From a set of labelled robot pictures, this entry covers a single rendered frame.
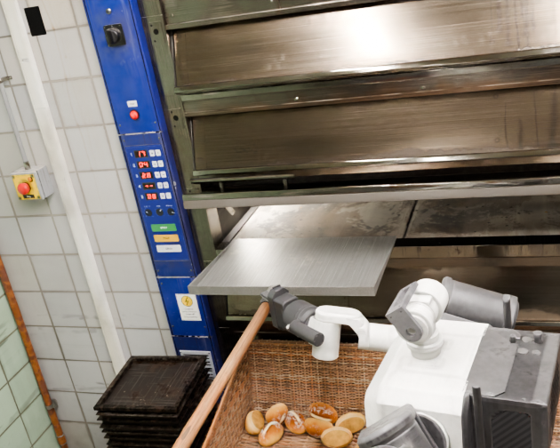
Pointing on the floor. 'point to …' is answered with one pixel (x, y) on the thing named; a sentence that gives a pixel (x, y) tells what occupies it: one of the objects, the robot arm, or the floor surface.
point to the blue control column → (128, 55)
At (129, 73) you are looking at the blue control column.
